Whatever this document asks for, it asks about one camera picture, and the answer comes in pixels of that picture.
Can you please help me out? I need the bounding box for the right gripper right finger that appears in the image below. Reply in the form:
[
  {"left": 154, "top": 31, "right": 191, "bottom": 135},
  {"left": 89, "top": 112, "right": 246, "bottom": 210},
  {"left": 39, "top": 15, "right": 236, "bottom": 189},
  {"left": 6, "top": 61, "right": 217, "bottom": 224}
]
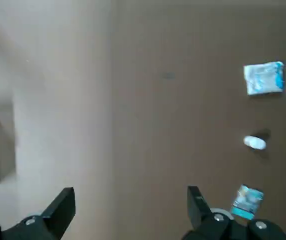
[{"left": 180, "top": 186, "right": 286, "bottom": 240}]

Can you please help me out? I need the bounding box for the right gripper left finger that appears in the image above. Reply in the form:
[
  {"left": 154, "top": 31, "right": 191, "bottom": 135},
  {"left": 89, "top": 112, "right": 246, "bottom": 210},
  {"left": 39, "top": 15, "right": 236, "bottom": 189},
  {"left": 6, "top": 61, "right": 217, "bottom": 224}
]
[{"left": 0, "top": 187, "right": 76, "bottom": 240}]

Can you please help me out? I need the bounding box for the small square blue packet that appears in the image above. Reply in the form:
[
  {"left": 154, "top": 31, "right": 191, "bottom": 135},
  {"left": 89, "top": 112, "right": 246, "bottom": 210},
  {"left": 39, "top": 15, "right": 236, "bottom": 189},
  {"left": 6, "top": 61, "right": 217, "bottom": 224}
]
[{"left": 230, "top": 184, "right": 264, "bottom": 221}]

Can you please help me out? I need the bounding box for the small white pill bottle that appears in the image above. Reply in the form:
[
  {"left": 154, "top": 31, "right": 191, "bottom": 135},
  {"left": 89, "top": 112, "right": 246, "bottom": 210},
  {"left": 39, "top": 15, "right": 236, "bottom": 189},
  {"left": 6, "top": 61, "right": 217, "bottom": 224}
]
[{"left": 243, "top": 134, "right": 267, "bottom": 151}]

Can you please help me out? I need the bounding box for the white packet blue edge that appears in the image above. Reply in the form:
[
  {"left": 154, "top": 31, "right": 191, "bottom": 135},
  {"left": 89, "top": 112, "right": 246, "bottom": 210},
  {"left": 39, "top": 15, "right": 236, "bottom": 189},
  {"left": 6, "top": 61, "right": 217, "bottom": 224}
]
[{"left": 243, "top": 61, "right": 285, "bottom": 96}]

